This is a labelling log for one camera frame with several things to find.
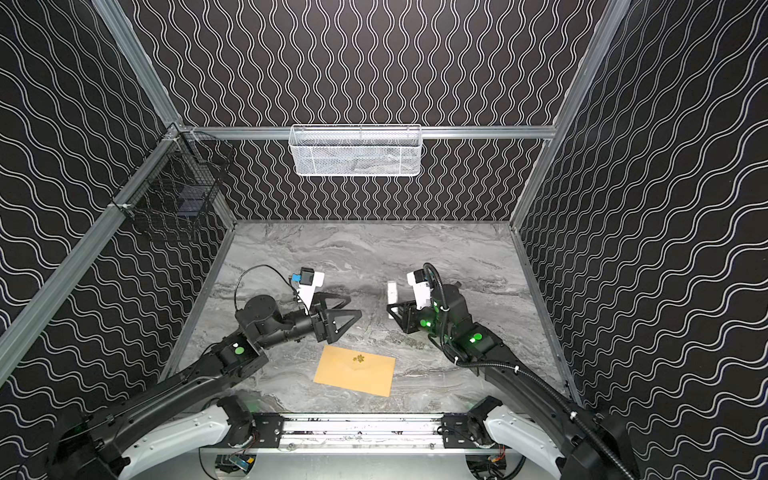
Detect white glue stick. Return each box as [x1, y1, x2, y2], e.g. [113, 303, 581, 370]
[387, 281, 398, 304]

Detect aluminium left side rail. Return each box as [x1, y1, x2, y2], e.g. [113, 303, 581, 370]
[1, 124, 180, 381]

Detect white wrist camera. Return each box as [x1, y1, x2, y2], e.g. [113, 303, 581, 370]
[291, 267, 325, 312]
[406, 268, 432, 310]

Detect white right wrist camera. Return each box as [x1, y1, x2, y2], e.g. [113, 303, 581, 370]
[406, 268, 432, 310]

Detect white wire mesh basket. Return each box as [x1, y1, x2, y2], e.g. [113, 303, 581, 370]
[288, 133, 424, 177]

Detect black wire basket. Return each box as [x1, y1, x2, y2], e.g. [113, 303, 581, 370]
[118, 132, 234, 244]

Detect aluminium frame corner post left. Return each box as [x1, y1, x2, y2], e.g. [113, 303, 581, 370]
[92, 0, 182, 126]

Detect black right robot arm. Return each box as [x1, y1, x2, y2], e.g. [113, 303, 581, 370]
[386, 283, 639, 479]

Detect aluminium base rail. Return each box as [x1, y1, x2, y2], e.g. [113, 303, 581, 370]
[119, 411, 607, 455]

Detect thin black left cable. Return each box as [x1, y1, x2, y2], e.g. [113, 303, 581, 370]
[233, 263, 301, 307]

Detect aluminium frame corner post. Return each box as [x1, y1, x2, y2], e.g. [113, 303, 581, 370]
[92, 0, 182, 126]
[510, 0, 632, 231]

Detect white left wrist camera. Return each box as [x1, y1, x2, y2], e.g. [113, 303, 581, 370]
[291, 267, 325, 312]

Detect aluminium back crossbar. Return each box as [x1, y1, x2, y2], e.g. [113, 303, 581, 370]
[184, 124, 556, 141]

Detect brown paper envelope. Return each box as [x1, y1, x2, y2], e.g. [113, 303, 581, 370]
[314, 345, 396, 397]

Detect black corrugated cable conduit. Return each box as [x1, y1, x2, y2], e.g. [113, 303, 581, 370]
[421, 262, 640, 480]

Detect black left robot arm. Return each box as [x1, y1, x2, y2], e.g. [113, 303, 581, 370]
[44, 292, 362, 479]

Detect aluminium frame corner post right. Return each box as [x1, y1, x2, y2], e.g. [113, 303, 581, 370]
[510, 0, 632, 231]

